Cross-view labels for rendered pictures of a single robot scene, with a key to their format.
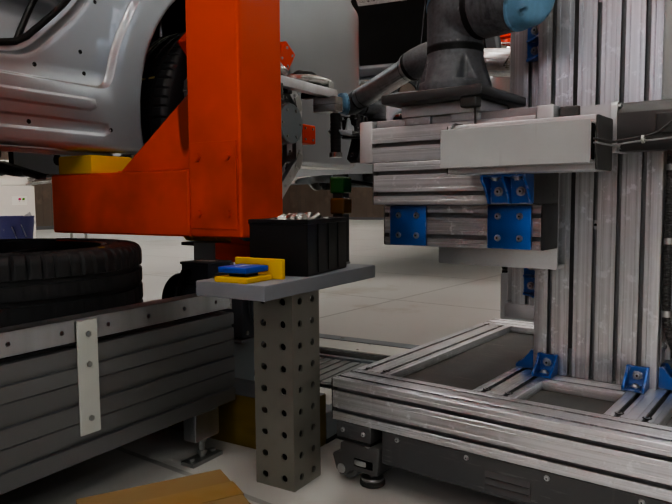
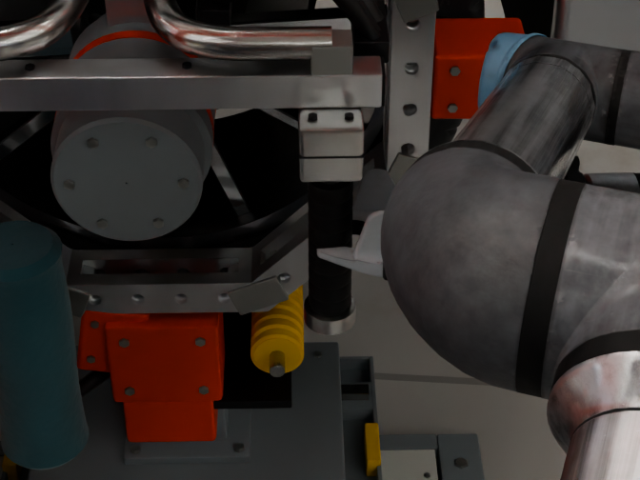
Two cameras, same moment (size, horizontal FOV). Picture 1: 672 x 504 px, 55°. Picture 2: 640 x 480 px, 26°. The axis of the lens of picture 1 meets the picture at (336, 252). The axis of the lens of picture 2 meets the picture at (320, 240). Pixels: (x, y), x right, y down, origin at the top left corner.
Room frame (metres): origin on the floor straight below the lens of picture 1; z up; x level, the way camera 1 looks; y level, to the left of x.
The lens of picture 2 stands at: (1.73, -0.75, 1.53)
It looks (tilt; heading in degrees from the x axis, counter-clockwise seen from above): 38 degrees down; 57
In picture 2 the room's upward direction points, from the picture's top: straight up
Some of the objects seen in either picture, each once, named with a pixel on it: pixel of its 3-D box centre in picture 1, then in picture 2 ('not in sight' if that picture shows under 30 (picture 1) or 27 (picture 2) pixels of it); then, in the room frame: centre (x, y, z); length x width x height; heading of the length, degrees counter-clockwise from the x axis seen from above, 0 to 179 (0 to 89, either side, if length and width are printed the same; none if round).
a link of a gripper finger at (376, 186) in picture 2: not in sight; (373, 199); (2.27, 0.00, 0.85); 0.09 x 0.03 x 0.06; 140
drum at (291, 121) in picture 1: (266, 125); (136, 116); (2.16, 0.23, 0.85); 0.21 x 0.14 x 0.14; 58
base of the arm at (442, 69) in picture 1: (454, 72); not in sight; (1.38, -0.25, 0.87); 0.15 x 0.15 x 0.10
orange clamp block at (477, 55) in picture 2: (301, 134); (476, 69); (2.47, 0.13, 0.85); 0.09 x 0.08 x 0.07; 148
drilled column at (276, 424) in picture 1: (287, 383); not in sight; (1.37, 0.11, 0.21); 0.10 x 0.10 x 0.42; 58
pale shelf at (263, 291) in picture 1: (294, 278); not in sight; (1.40, 0.09, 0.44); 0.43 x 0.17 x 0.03; 148
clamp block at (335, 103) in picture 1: (327, 104); (330, 123); (2.24, 0.02, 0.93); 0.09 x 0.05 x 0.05; 58
